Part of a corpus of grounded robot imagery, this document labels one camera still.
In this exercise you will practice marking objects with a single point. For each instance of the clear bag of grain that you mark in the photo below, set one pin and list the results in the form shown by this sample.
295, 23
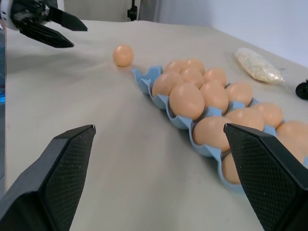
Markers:
258, 66

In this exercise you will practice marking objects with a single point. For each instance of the light blue egg tray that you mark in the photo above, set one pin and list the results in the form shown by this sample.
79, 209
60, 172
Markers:
179, 121

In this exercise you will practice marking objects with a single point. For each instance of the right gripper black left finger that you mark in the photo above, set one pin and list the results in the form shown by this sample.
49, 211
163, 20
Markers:
55, 178

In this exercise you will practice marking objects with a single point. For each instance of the blue translucent object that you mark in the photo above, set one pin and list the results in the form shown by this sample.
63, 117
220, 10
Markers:
2, 95

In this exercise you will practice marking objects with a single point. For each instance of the tan egg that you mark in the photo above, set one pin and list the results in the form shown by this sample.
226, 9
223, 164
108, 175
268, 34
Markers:
192, 77
196, 64
214, 96
186, 101
215, 76
173, 67
239, 92
270, 113
210, 132
229, 168
123, 55
245, 118
166, 84
293, 136

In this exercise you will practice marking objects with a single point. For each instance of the black stand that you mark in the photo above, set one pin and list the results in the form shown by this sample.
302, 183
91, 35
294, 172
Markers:
132, 12

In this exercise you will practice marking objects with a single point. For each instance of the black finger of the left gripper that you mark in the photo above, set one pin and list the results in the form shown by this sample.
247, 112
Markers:
45, 36
68, 21

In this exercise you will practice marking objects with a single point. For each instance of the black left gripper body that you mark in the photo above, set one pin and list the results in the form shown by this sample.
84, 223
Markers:
27, 10

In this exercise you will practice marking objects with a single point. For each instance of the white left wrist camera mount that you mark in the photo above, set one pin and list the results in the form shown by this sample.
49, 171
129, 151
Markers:
6, 16

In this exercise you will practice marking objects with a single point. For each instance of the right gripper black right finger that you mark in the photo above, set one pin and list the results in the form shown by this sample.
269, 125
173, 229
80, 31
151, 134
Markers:
269, 178

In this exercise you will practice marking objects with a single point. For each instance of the black round object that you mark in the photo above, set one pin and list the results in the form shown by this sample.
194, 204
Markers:
302, 90

